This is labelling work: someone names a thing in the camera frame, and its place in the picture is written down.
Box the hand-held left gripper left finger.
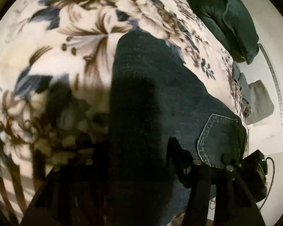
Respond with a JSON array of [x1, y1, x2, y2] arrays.
[[20, 132, 109, 226]]

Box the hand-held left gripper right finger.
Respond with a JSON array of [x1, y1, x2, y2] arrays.
[[167, 137, 262, 226]]

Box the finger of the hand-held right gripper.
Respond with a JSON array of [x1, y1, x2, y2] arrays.
[[223, 154, 244, 170]]

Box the dark blue jeans pants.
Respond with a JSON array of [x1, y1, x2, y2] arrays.
[[104, 30, 248, 226]]

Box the folded grey cloth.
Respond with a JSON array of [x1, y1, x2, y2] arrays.
[[246, 80, 275, 126]]

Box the folded light blue jeans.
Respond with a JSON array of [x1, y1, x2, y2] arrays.
[[232, 62, 252, 104]]

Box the floral blanket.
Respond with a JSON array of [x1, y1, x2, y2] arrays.
[[0, 0, 253, 220]]

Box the white headboard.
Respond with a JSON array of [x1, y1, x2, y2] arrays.
[[226, 0, 283, 147]]

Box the dark green quilt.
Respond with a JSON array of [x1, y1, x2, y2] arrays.
[[180, 0, 260, 65]]

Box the black cable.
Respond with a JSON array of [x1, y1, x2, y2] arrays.
[[255, 157, 276, 205]]

